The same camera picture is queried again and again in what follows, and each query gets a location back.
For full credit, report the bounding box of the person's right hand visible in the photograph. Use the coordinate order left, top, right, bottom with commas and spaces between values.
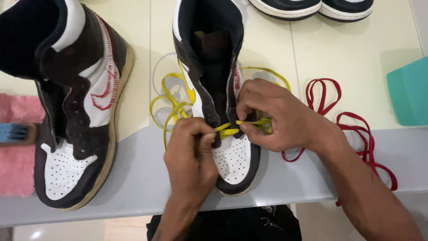
236, 79, 339, 154

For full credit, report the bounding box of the person's left hand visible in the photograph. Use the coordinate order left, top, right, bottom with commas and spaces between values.
163, 117, 219, 206

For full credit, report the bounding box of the yellow shoelace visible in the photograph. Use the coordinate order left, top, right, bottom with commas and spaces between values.
149, 66, 291, 151

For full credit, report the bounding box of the high-top sneaker with yellow logo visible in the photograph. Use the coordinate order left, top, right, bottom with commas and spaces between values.
172, 0, 262, 197

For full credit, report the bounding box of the person's black clothing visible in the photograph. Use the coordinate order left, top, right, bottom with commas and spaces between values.
146, 205, 302, 241

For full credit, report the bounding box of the red shoelace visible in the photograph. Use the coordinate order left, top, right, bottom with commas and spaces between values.
282, 78, 398, 207

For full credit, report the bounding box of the black sneaker with white sole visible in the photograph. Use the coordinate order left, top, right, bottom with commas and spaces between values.
248, 0, 322, 21
318, 0, 375, 23

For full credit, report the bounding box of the teal plastic container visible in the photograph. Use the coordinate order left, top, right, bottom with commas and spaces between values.
387, 56, 428, 127

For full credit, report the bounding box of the high-top sneaker with red logo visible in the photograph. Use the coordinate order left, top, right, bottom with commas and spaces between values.
0, 0, 135, 212

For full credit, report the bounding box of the pink fluffy towel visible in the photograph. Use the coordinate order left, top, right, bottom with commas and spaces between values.
0, 93, 46, 198

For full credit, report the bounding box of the wooden brush with blue bristles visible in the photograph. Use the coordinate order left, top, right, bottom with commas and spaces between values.
0, 123, 41, 146

